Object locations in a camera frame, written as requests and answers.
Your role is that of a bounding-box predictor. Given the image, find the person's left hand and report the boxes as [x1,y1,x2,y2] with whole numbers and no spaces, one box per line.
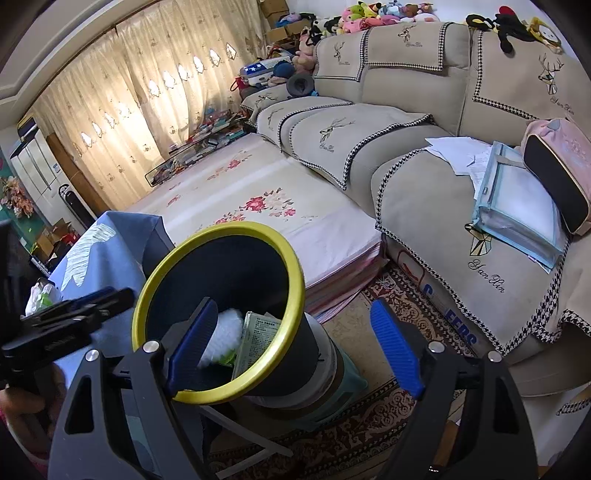
[0,387,47,416]

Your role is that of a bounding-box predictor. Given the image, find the grey round container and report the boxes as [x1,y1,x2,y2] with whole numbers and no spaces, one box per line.
[242,314,345,411]

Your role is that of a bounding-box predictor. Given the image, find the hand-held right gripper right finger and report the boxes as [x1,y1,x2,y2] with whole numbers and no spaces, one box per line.
[370,299,539,480]

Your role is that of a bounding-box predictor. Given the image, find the pink black bag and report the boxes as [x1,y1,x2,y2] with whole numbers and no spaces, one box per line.
[521,117,591,236]

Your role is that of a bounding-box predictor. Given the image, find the pale green printed carton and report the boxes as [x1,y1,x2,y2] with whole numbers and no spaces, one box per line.
[233,311,289,379]

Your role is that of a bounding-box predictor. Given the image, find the blue star-print tablecloth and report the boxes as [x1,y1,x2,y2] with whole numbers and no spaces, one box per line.
[48,210,176,384]

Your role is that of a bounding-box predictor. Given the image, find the star-print blue pillow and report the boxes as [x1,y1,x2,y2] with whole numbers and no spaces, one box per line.
[240,59,278,88]

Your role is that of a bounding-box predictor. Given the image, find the cream embroidered curtain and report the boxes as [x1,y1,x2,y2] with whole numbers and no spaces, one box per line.
[115,9,273,153]
[28,28,153,213]

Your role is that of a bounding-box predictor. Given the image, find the white printed board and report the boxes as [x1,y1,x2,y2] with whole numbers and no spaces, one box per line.
[385,242,478,356]

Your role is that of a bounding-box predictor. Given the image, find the cluttered glass coffee table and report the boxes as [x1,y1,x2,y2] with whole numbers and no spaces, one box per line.
[145,111,252,185]

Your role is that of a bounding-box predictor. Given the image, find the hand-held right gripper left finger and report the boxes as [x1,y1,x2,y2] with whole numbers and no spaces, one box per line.
[46,298,220,480]

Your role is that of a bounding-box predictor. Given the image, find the brown wooden board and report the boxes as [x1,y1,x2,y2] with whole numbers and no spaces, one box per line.
[46,133,112,217]

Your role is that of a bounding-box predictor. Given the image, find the pile of plush toys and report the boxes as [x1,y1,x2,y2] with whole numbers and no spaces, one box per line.
[265,0,439,88]

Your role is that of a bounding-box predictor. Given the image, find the white metal table leg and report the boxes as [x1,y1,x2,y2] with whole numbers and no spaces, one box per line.
[201,406,294,480]

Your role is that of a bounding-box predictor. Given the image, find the hanging artificial flowers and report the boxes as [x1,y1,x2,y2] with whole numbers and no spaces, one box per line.
[0,175,35,217]

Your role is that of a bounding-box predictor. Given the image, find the floral print mat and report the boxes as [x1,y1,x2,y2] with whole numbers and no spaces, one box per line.
[124,134,389,324]

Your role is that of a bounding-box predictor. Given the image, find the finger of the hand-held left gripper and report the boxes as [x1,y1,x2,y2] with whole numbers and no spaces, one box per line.
[58,286,117,309]
[78,288,136,321]

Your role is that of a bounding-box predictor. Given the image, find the white tissue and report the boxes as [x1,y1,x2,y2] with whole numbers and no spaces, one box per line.
[25,282,63,317]

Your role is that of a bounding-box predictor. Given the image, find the teal plastic stool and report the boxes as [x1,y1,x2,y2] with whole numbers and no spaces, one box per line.
[295,355,369,432]

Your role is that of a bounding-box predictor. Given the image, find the beige sofa with covers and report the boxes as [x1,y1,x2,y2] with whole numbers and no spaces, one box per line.
[240,21,591,416]

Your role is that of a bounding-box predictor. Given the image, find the black yellow-rimmed trash bin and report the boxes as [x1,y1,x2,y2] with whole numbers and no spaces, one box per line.
[131,220,333,411]

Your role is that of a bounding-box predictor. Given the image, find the white loose papers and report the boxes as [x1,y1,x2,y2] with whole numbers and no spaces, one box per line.
[425,136,497,176]

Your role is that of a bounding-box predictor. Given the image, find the black tower fan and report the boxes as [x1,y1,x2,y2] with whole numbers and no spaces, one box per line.
[58,185,86,232]

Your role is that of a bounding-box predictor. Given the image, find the cardboard boxes beside cabinet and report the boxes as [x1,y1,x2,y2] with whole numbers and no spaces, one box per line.
[32,220,84,264]

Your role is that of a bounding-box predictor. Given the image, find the blue clear document bag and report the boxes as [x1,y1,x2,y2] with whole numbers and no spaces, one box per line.
[472,141,571,271]

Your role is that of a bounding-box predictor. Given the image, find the stack of cardboard boxes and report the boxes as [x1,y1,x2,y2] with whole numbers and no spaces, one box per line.
[259,0,305,44]

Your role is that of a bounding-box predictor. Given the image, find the white standing air conditioner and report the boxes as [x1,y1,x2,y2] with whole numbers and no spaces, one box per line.
[10,129,63,217]

